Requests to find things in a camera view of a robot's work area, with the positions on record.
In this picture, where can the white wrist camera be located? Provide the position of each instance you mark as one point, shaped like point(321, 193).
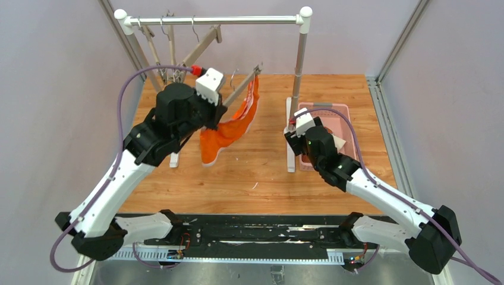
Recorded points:
point(303, 121)
point(210, 84)

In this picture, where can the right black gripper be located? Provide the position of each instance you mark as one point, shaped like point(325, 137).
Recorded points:
point(293, 141)

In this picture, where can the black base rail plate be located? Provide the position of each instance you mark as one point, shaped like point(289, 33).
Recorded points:
point(244, 238)

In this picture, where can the brown underwear white waistband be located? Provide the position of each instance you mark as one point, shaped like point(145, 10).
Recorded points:
point(338, 141)

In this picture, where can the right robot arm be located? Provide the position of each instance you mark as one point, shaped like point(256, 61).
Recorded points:
point(428, 235)

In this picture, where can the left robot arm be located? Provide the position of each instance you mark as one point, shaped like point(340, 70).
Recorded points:
point(97, 230)

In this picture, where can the orange underwear white trim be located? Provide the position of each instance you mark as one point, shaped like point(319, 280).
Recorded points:
point(212, 142)

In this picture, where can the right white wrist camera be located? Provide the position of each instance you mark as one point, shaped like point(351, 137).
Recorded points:
point(303, 121)

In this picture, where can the empty beige clip hanger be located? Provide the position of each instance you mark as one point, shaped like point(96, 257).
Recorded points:
point(168, 31)

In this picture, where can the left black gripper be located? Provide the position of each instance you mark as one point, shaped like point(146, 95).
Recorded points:
point(214, 114)

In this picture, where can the pink plastic basket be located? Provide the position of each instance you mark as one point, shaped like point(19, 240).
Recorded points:
point(334, 124)

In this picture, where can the white clothes rack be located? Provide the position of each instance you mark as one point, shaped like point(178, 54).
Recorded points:
point(129, 25)

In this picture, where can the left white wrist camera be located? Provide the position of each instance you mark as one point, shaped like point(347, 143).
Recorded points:
point(210, 84)

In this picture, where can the beige clip hanger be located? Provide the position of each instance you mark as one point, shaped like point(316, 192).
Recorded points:
point(168, 31)
point(238, 89)
point(214, 35)
point(149, 35)

